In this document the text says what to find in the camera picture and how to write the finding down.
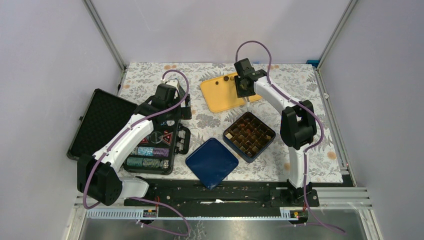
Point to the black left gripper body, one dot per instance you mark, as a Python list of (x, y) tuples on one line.
[(174, 114)]

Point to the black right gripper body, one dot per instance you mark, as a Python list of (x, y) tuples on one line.
[(241, 92)]

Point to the blue tin with brown insert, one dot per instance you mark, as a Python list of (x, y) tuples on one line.
[(248, 136)]

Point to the blue tin lid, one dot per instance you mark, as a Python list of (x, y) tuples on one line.
[(211, 163)]

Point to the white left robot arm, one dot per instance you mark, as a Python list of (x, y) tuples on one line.
[(97, 173)]

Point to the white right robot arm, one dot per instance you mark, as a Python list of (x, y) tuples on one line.
[(298, 125)]

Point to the pile of dark chocolates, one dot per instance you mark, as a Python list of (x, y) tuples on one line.
[(228, 78)]

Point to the yellow plastic tray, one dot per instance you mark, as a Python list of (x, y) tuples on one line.
[(220, 97)]

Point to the floral table cloth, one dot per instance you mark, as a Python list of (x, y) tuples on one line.
[(273, 165)]

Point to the black poker chip case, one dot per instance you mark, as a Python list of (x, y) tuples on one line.
[(107, 114)]

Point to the blue clamp at corner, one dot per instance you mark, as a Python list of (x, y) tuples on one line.
[(314, 63)]

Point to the grey cable duct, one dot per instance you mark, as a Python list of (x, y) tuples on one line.
[(152, 214)]

